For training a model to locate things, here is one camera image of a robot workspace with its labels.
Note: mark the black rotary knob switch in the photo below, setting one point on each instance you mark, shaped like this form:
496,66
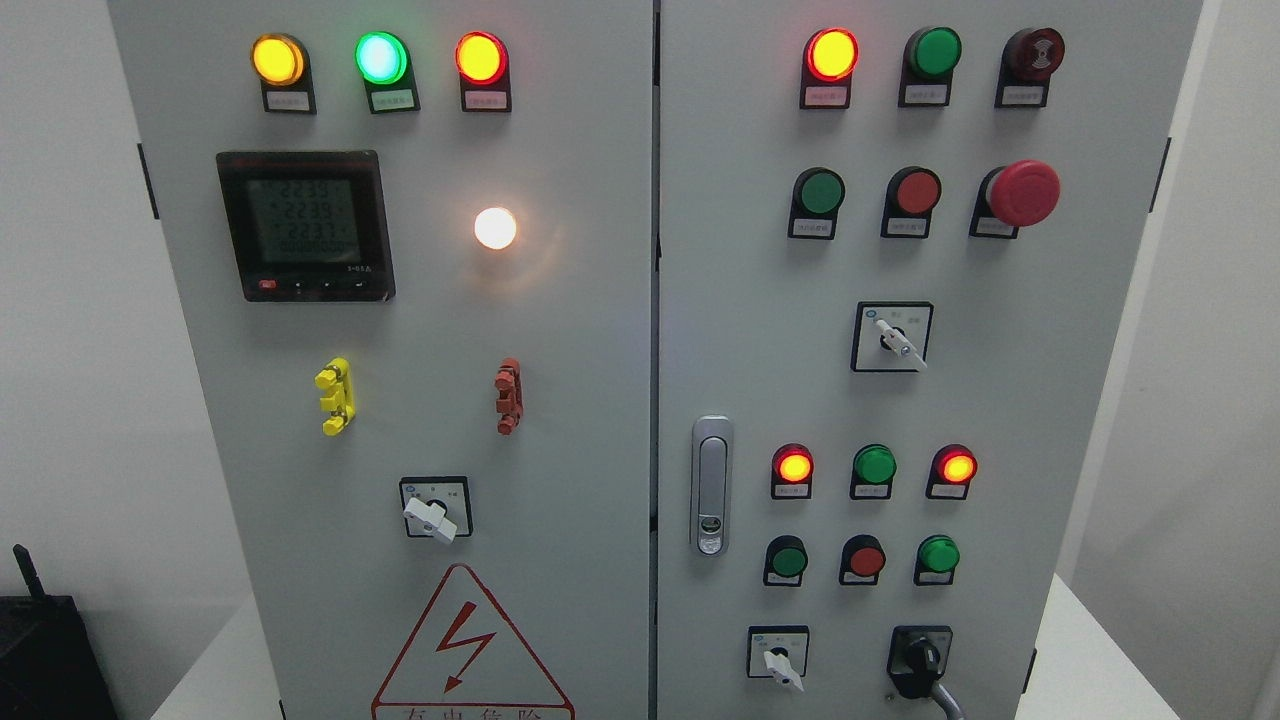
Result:
918,658

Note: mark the grey electrical cabinet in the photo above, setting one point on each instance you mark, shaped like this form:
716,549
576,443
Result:
649,159

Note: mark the silver cabinet door latch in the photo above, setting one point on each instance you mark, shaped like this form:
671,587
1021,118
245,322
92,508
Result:
711,446

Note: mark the red terminal connector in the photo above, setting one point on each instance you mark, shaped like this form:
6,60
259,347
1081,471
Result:
510,397

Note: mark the red lit indicator lower left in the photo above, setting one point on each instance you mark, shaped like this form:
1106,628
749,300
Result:
792,469

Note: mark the white lit indicator light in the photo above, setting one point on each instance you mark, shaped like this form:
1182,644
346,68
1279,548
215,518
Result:
495,228

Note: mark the green push button lower left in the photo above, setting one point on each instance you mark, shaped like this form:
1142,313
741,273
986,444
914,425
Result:
785,560

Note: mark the green push button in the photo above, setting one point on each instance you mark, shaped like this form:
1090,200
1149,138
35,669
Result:
817,196
785,560
936,561

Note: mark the green push button upper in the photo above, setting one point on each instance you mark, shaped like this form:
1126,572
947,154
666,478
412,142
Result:
817,196

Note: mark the green indicator light lower middle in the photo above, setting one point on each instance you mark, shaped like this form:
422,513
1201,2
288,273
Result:
873,470

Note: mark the red push button lower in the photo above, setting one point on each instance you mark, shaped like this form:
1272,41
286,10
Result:
862,561

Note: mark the red push button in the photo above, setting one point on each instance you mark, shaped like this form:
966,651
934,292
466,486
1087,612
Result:
862,561
911,196

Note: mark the yellow terminal connector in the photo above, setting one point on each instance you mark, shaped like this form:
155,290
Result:
337,395

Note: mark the red push button upper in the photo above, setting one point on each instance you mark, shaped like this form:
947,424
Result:
911,196

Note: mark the red indicator light lower right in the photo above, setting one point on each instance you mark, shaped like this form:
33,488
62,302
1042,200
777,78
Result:
952,470

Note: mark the red lit indicator light left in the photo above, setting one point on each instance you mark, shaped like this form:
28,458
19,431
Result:
482,60

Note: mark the red high voltage warning sticker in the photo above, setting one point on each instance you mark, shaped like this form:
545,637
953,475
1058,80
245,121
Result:
465,659

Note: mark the green push button lower right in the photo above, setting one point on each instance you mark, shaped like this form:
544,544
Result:
936,561

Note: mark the red lit indicator top right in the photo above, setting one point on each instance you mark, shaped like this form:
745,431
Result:
830,58

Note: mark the black digital power meter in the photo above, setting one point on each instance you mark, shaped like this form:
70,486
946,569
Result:
308,226

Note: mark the green lit indicator light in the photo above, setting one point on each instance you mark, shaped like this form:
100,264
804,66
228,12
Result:
386,69

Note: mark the red mushroom emergency stop button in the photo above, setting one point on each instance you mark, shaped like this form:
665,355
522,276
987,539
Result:
1020,194

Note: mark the green indicator light top right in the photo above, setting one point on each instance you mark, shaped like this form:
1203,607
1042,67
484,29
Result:
928,62

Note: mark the yellow indicator light top left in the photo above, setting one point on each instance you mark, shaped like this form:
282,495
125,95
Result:
284,70

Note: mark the dark red buzzer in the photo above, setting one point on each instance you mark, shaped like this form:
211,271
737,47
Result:
1030,58

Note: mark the black device with antenna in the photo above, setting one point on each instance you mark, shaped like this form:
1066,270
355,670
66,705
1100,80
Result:
48,670

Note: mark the white lever selector switch upper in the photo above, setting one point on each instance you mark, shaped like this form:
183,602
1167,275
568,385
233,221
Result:
891,336

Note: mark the white lever selector switch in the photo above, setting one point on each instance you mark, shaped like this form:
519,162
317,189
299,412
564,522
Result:
779,653
436,508
891,336

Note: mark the white lever selector switch left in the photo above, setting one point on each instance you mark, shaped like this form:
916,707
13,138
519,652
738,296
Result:
436,508

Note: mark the white lever selector switch lower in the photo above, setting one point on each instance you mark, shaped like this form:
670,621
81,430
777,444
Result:
779,653

